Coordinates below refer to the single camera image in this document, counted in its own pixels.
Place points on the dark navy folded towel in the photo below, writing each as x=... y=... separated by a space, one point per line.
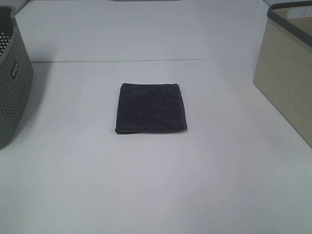
x=150 y=108

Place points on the beige bin with grey rim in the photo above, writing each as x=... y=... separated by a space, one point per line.
x=284 y=67

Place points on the grey perforated plastic basket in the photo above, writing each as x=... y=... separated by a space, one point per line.
x=16 y=75

